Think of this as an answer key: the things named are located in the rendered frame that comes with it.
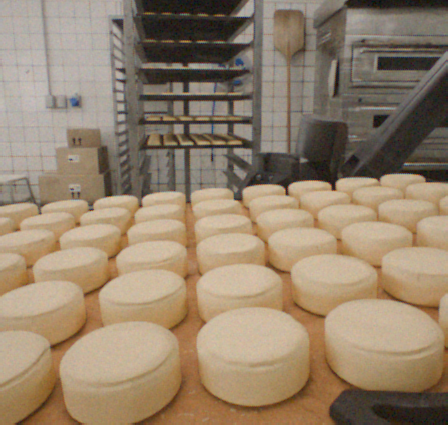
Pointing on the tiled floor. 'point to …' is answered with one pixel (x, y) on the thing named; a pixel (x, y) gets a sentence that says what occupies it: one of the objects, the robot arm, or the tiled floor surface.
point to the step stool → (12, 190)
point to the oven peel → (289, 19)
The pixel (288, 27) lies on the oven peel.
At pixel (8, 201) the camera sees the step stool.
